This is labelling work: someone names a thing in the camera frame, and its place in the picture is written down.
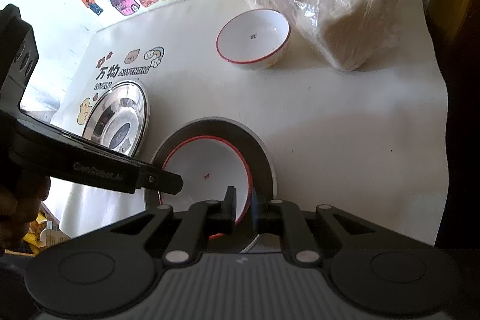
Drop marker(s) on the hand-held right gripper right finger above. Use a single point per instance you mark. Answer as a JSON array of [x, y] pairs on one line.
[[258, 215]]

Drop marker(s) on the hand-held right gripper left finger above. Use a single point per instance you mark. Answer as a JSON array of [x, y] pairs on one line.
[[229, 209]]

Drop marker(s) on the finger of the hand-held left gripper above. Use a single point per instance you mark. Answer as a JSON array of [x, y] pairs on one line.
[[165, 182]]

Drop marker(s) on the white bowl with red speck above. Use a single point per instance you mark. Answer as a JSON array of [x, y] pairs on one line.
[[210, 162]]

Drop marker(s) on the stainless steel bowl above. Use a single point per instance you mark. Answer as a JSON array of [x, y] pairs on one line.
[[258, 155]]

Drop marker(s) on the steel plate with blue sticker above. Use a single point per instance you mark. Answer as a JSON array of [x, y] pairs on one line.
[[112, 113]]

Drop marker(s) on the person's left hand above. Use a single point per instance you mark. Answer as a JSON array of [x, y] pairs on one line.
[[20, 203]]

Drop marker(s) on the yellow packet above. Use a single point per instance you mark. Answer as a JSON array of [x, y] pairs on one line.
[[35, 243]]

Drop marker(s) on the printed white tablecloth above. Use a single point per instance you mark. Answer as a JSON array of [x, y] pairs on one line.
[[337, 117]]

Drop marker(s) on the white bowl with dark speck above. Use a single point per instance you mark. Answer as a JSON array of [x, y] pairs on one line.
[[262, 25]]

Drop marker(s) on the clear plastic bag white contents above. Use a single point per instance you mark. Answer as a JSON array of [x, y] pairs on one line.
[[337, 5]]

